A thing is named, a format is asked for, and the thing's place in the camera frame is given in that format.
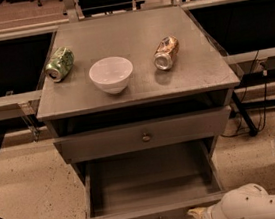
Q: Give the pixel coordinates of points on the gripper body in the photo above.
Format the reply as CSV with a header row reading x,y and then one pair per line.
x,y
207,215

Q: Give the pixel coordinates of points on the grey drawer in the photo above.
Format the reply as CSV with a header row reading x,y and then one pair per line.
x,y
141,135
160,183

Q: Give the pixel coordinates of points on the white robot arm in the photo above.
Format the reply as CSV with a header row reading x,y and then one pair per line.
x,y
250,201

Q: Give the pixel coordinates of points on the grey top drawer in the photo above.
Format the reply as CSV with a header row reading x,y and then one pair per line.
x,y
141,135

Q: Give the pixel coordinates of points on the grey wooden drawer cabinet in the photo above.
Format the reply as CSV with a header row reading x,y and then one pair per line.
x,y
200,79

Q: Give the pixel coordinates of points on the crushed orange soda can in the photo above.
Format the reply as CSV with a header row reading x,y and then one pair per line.
x,y
166,53

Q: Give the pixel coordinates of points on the white ceramic bowl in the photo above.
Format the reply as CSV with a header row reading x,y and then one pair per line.
x,y
111,74

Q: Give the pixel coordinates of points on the crushed green soda can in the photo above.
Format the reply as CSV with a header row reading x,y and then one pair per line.
x,y
60,64

